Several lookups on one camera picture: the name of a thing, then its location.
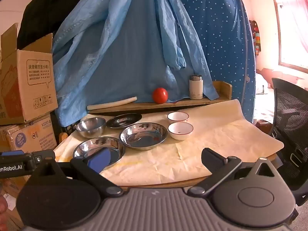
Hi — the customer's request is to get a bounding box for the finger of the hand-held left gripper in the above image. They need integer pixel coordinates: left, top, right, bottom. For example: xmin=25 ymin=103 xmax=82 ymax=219
xmin=0 ymin=150 xmax=56 ymax=180

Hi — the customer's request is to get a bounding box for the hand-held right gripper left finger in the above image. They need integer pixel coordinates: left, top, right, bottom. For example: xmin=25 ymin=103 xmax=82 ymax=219
xmin=36 ymin=148 xmax=124 ymax=196

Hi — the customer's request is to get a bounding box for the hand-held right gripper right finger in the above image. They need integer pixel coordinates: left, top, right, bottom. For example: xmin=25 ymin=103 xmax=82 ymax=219
xmin=188 ymin=148 xmax=282 ymax=196

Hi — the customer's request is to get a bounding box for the stainless steel plate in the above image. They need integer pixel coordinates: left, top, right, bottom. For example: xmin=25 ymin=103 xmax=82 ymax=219
xmin=119 ymin=123 xmax=168 ymax=151
xmin=73 ymin=137 xmax=126 ymax=171

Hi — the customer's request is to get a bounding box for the stainless steel bowl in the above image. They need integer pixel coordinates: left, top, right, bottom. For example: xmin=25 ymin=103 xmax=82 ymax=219
xmin=76 ymin=117 xmax=107 ymax=139

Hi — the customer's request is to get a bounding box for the white red-rimmed bowl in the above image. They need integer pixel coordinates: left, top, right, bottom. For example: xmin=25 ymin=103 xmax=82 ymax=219
xmin=168 ymin=122 xmax=194 ymax=141
xmin=167 ymin=112 xmax=190 ymax=123

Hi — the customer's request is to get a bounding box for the black plate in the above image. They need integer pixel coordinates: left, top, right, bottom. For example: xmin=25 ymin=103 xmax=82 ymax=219
xmin=106 ymin=113 xmax=143 ymax=129

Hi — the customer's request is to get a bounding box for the person's left hand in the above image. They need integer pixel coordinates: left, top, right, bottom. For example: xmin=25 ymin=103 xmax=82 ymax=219
xmin=0 ymin=194 xmax=8 ymax=213

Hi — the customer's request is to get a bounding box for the cream table cloth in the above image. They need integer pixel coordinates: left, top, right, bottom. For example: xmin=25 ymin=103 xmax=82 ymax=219
xmin=54 ymin=99 xmax=284 ymax=184

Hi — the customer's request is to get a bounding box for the brown cardboard box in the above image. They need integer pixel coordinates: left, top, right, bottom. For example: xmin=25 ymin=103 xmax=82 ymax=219
xmin=0 ymin=177 xmax=32 ymax=231

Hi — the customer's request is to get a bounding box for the white stick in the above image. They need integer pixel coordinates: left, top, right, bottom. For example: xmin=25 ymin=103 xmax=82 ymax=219
xmin=87 ymin=96 xmax=137 ymax=110

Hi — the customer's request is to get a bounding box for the wooden tray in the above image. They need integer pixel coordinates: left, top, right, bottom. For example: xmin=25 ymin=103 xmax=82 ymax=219
xmin=88 ymin=81 xmax=233 ymax=115

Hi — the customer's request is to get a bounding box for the white thermos cup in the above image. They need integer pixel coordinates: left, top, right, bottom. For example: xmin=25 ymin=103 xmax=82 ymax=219
xmin=189 ymin=74 xmax=203 ymax=100

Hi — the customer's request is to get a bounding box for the open cardboard box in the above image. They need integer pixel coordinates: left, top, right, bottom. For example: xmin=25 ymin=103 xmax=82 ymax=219
xmin=0 ymin=23 xmax=59 ymax=126

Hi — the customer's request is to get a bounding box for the red tomato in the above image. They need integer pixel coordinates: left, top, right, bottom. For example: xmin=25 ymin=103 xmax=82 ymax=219
xmin=152 ymin=88 xmax=168 ymax=104

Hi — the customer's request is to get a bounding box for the black office chair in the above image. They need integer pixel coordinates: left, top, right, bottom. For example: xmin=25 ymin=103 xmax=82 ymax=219
xmin=268 ymin=77 xmax=308 ymax=206

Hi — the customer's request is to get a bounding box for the light blue gown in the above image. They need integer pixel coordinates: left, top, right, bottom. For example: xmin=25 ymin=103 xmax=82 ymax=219
xmin=52 ymin=0 xmax=219 ymax=127

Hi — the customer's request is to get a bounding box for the colourful hanging cloth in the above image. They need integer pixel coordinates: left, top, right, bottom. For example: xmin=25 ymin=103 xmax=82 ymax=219
xmin=249 ymin=19 xmax=261 ymax=57

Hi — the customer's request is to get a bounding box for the blue dotted fabric wardrobe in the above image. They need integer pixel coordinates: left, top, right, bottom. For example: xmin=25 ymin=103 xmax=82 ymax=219
xmin=168 ymin=0 xmax=257 ymax=126

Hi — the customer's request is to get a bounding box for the window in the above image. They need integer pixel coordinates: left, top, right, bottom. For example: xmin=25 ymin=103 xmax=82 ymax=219
xmin=274 ymin=0 xmax=308 ymax=74

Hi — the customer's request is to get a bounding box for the black garment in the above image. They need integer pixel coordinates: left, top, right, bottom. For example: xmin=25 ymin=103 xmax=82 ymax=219
xmin=17 ymin=0 xmax=97 ymax=50

